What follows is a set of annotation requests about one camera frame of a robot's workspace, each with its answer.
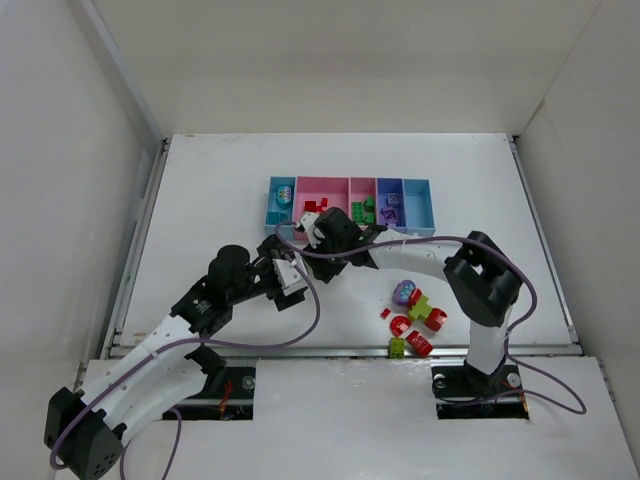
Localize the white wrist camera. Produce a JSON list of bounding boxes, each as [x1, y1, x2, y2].
[[272, 259, 308, 297], [296, 212, 325, 248]]

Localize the red arch lego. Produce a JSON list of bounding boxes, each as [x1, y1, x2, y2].
[[389, 315, 412, 337]]

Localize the red lego pieces in bin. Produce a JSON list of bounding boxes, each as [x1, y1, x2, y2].
[[303, 197, 329, 214]]

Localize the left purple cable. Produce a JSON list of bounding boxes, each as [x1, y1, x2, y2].
[[49, 252, 321, 479]]

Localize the metal table rail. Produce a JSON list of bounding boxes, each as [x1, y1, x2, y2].
[[99, 343, 583, 360]]

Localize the purple paw lego piece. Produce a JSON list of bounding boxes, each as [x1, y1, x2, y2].
[[392, 280, 416, 307]]

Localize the light blue bin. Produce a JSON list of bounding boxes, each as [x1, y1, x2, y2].
[[404, 179, 436, 237], [264, 176, 296, 234]]

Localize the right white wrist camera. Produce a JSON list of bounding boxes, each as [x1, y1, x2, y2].
[[296, 212, 325, 248]]

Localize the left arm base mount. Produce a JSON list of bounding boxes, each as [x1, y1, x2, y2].
[[174, 358, 257, 421]]

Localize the green lego brick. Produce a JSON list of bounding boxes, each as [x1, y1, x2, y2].
[[363, 196, 376, 225]]

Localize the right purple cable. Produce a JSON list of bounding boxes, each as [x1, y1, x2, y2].
[[273, 220, 587, 415]]

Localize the lime lego brick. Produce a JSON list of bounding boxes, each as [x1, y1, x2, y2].
[[388, 338, 406, 360]]

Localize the red printed lego brick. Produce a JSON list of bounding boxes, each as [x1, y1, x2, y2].
[[406, 331, 433, 358]]

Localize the left light blue bin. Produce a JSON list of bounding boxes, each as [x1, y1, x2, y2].
[[264, 176, 296, 234]]

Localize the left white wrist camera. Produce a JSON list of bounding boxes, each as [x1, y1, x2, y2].
[[272, 259, 308, 297]]

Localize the teal frog printed lego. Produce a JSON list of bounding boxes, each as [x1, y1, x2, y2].
[[275, 185, 293, 209]]

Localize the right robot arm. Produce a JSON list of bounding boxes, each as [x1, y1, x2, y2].
[[295, 207, 522, 387]]

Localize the right light blue bin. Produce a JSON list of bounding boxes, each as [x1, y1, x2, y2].
[[404, 179, 436, 237]]

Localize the small pink bin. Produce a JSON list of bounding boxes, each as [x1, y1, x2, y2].
[[348, 177, 378, 228]]

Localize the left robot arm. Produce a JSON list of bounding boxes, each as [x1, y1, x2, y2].
[[44, 235, 315, 479]]

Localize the teal lego brick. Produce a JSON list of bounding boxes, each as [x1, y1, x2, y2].
[[265, 212, 288, 225]]

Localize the green lego plate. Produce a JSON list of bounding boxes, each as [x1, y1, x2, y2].
[[351, 201, 366, 224]]

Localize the purple cable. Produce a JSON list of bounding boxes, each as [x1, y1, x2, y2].
[[273, 220, 587, 415], [49, 252, 321, 479]]

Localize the large pink bin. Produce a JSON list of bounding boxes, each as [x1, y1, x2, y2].
[[292, 176, 350, 222]]

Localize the lime red lego cluster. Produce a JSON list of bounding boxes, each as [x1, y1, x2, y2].
[[407, 289, 448, 332]]

